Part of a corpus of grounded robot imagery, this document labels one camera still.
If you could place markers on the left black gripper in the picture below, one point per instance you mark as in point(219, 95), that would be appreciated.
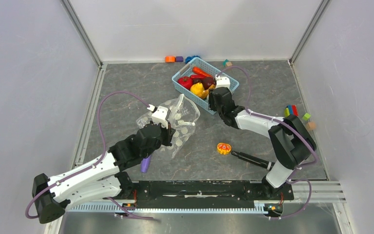
point(169, 132)

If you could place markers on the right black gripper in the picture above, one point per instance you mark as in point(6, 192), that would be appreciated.
point(211, 105)

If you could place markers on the dark red toy onion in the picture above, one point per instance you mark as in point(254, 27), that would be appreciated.
point(207, 82)

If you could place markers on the yellow toy pear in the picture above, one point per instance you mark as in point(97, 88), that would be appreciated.
point(197, 88)

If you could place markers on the clear dotted zip top bag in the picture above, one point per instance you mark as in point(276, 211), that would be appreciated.
point(182, 115)

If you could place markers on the light blue plastic basket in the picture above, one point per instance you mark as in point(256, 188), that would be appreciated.
point(187, 71)

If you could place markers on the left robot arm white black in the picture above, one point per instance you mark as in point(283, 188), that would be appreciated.
point(102, 177)

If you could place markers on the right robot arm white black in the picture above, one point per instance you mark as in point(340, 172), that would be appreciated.
point(291, 141)

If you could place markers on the orange toy croissant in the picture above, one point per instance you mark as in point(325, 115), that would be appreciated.
point(204, 94)

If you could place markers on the purple toy microphone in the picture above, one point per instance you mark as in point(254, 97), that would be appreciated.
point(145, 163)

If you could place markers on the red toy chili pepper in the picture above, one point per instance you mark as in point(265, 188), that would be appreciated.
point(199, 77)

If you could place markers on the teal and tan cubes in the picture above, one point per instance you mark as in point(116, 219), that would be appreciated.
point(227, 63)

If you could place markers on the orange toy carrot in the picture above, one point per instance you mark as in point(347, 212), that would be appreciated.
point(200, 73)

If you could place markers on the red toy tomato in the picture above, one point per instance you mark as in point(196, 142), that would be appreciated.
point(185, 82)

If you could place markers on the orange round toy slice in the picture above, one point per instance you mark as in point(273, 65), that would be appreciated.
point(223, 148)

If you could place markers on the blue toy car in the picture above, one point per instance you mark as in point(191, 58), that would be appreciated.
point(190, 58)

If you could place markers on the purple block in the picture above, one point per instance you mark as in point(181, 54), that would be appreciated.
point(179, 59)

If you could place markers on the orange cylinder block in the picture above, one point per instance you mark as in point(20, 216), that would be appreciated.
point(170, 59)

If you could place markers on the multicolour block stack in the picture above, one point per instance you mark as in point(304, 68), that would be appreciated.
point(290, 110)

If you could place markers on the black marker pen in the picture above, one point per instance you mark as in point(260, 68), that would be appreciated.
point(254, 160)

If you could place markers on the green cube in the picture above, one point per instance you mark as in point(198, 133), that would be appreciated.
point(306, 116)

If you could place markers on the tan wooden cube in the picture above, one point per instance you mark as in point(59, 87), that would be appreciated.
point(310, 126)

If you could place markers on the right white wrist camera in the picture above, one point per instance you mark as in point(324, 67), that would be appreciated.
point(222, 81)

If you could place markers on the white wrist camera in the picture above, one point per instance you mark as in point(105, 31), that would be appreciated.
point(159, 115)
point(222, 81)

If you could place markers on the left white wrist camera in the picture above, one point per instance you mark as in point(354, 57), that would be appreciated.
point(159, 115)

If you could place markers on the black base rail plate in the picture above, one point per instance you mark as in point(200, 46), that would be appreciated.
point(202, 194)

